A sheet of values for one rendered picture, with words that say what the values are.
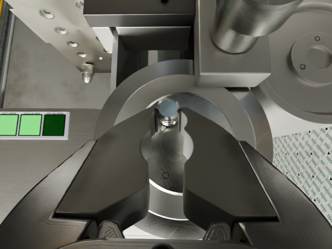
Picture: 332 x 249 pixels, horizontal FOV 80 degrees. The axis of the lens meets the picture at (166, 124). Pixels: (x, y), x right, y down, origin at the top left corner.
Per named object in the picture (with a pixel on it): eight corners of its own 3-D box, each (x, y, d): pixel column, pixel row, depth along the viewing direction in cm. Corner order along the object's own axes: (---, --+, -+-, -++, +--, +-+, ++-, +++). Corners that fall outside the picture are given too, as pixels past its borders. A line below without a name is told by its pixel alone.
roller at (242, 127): (251, 72, 16) (262, 221, 15) (202, 123, 42) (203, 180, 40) (112, 74, 17) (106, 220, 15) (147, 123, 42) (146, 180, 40)
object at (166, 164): (166, 217, 14) (112, 124, 15) (166, 209, 16) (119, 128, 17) (257, 159, 14) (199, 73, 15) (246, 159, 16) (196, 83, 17)
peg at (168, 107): (164, 92, 12) (184, 104, 12) (165, 104, 15) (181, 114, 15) (151, 111, 12) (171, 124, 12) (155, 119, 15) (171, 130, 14)
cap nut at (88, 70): (92, 63, 50) (91, 80, 50) (97, 69, 54) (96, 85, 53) (78, 63, 50) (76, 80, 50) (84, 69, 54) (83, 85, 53)
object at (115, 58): (124, -81, 21) (115, 92, 18) (148, 45, 44) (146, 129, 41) (119, -81, 21) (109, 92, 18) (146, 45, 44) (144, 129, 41)
